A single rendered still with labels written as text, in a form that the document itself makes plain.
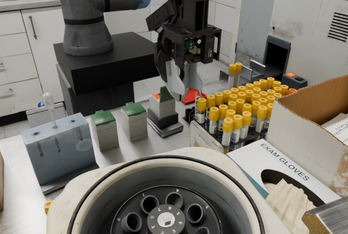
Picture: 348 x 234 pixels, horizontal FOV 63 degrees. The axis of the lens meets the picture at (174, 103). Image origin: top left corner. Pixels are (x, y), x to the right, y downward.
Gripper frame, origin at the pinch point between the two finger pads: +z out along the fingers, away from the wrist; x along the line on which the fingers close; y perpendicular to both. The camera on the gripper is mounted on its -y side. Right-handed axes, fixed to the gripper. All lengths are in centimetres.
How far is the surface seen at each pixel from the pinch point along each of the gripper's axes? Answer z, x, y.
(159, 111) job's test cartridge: 5.7, -2.0, -4.1
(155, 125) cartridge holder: 9.8, -2.6, -5.0
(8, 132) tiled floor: 99, -46, -163
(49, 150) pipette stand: 3.8, -24.2, 0.1
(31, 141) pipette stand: 1.2, -26.3, -0.2
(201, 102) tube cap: -0.4, 1.6, 5.5
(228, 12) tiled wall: 43, 172, -186
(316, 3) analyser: -12.5, 38.2, -1.5
